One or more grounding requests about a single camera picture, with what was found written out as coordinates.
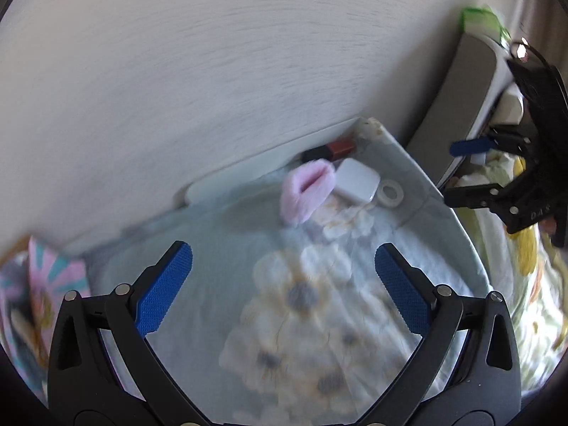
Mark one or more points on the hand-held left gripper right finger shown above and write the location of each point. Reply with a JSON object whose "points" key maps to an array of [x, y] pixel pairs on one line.
{"points": [[401, 293]]}

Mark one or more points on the pink fluffy sock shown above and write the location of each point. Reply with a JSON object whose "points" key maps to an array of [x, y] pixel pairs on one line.
{"points": [[301, 199]]}

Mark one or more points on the clear tape roll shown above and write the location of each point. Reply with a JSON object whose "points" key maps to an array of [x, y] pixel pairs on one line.
{"points": [[397, 200]]}

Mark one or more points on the white square case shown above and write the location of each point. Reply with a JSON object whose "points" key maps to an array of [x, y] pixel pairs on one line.
{"points": [[357, 179]]}

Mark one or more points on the pink teal striped cloth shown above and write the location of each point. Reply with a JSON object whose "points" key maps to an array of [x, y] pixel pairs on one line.
{"points": [[26, 319]]}

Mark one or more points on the white box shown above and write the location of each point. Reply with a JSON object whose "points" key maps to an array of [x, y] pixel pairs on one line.
{"points": [[510, 106]]}

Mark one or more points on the yellow floral blanket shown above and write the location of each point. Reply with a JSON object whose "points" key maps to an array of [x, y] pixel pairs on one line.
{"points": [[532, 319]]}

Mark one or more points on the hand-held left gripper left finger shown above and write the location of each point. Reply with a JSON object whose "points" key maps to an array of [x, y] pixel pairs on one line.
{"points": [[164, 293]]}

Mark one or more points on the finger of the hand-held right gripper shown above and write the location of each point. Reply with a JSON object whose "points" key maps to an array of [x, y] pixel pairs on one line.
{"points": [[510, 204], [475, 146]]}

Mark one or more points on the grey bed frame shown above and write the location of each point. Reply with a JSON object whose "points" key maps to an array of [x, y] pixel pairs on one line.
{"points": [[461, 106]]}

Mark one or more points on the green plastic bag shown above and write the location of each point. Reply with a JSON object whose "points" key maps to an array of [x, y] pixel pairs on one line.
{"points": [[479, 20]]}

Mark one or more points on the brown black small box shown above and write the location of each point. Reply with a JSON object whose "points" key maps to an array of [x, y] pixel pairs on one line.
{"points": [[341, 146]]}

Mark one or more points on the light blue floral blanket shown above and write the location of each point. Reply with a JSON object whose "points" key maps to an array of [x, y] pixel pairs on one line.
{"points": [[266, 275]]}

